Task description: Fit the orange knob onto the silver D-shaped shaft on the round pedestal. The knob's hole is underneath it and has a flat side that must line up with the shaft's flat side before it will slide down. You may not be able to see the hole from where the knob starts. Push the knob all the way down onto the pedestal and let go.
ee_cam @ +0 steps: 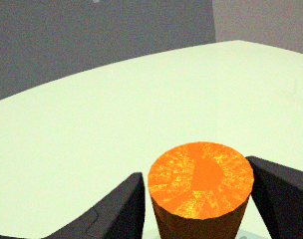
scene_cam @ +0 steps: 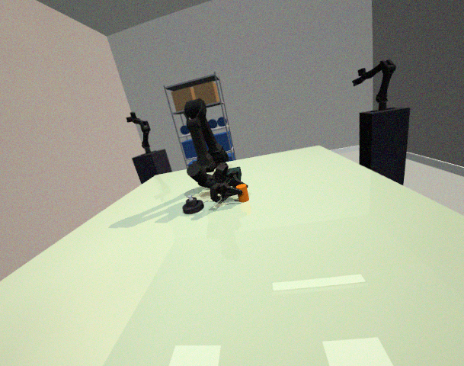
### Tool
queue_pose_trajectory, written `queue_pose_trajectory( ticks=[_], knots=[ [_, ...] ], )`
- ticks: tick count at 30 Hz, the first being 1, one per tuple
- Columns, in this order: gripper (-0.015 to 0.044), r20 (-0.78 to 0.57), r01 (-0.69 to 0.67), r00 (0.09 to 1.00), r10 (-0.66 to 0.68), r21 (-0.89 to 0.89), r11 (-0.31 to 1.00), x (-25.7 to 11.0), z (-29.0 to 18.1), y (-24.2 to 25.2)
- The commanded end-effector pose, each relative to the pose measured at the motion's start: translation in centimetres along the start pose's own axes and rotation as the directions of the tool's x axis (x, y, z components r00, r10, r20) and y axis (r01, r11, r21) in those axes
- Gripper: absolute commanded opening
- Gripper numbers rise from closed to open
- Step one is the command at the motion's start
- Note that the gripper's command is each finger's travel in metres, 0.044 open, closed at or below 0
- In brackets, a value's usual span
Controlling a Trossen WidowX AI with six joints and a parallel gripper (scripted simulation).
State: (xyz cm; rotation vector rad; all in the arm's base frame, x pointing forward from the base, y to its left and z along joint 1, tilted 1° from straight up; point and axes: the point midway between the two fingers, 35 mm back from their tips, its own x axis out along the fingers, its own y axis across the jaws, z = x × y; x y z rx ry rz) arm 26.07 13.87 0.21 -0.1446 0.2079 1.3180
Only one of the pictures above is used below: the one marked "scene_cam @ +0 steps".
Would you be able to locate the orange cylindrical knob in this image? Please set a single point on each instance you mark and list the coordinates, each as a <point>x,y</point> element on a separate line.
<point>244,196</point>

